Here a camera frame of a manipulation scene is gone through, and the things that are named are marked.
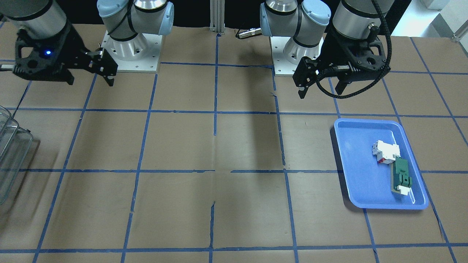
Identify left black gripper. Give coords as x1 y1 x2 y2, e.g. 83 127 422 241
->
292 31 388 99

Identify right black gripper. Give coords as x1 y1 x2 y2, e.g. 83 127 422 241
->
13 22 118 87

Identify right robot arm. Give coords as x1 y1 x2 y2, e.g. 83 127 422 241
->
1 0 174 86

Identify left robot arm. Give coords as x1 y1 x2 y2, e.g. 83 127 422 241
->
235 0 393 99

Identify white circuit breaker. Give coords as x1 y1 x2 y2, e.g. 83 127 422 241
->
372 140 401 164

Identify blue plastic tray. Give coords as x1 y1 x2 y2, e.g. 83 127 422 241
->
334 118 429 210

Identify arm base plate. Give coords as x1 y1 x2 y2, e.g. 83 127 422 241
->
270 37 323 77
102 32 164 73

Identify wire mesh shelf rack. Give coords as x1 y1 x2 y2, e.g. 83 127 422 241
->
0 107 33 204

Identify green switch module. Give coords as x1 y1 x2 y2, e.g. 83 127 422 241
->
391 156 412 196

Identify aluminium frame post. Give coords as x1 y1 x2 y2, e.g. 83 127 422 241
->
209 0 225 35

